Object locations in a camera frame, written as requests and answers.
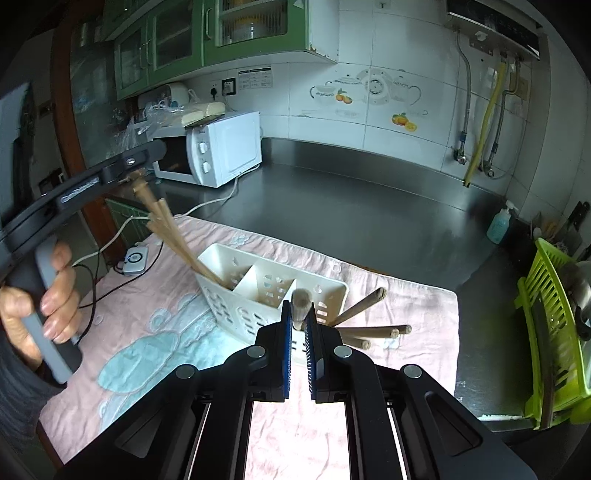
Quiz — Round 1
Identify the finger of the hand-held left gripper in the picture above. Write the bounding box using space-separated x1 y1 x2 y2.
44 140 168 213

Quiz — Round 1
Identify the cream plastic chopstick holder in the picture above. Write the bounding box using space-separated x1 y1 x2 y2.
193 243 349 365

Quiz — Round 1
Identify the white cable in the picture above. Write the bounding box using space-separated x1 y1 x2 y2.
99 178 243 259

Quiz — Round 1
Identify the yellow hose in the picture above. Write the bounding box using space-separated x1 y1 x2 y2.
463 62 509 188

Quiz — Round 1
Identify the green plastic dish rack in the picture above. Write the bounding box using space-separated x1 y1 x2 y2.
515 237 591 430

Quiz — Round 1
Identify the teal soap bottle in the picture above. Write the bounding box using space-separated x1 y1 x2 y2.
486 200 520 244

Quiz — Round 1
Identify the white microwave oven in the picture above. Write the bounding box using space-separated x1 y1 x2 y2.
151 111 264 189

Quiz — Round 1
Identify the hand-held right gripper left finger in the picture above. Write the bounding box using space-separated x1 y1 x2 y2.
53 300 294 480

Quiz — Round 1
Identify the bunch of wooden chopsticks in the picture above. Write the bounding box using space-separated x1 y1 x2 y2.
131 178 232 291

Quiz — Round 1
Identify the clear plastic bag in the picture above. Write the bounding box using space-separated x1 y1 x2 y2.
111 99 185 153

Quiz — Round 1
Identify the green wall cabinet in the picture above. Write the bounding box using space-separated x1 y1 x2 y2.
102 0 340 102

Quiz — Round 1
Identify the pink towel with teal pattern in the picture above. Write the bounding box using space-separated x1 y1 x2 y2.
39 215 462 480

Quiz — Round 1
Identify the wall label sticker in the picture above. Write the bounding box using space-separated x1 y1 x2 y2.
238 67 273 90

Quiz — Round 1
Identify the cream flat object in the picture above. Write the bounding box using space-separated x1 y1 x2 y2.
182 102 227 127

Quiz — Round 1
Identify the wall water heater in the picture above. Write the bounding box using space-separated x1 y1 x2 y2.
445 0 543 61

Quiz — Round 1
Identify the metal braided hose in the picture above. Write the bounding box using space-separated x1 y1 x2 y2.
482 60 522 178
452 30 472 164

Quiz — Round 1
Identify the black cable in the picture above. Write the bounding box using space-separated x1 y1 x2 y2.
74 240 164 344

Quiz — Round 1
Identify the white square socket box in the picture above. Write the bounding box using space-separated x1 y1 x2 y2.
124 247 149 277

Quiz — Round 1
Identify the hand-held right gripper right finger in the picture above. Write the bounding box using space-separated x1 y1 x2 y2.
304 300 539 480

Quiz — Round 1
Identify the person's left hand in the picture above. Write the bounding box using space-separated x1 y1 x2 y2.
0 244 82 367

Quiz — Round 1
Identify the person's left forearm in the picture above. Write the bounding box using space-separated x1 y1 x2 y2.
0 330 65 467

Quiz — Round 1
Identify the white rounded appliance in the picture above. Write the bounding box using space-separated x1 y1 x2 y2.
159 82 192 116

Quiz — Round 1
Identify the grey metal bowl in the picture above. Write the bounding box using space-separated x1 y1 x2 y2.
561 261 591 340

